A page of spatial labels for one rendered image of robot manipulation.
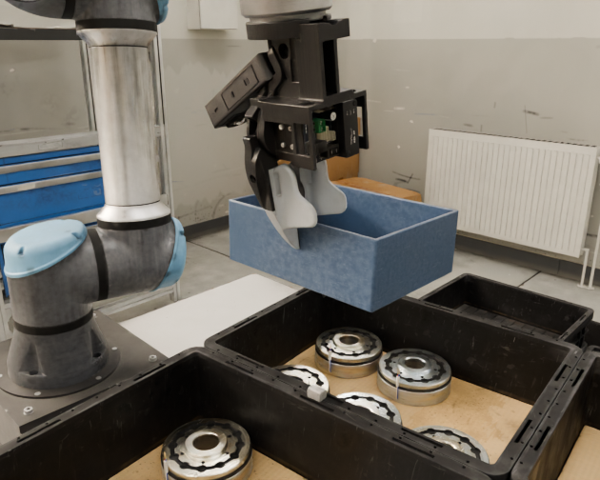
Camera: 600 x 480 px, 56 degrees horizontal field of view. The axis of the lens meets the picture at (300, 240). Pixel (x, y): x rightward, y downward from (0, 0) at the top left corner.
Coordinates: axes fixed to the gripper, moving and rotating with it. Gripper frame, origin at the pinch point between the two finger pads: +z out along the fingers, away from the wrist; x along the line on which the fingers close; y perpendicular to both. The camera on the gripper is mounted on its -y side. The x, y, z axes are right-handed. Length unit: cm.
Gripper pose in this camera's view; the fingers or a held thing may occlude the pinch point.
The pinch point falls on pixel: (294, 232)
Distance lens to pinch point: 56.8
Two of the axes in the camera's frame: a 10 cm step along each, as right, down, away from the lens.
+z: 0.9, 9.0, 4.2
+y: 7.0, 2.4, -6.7
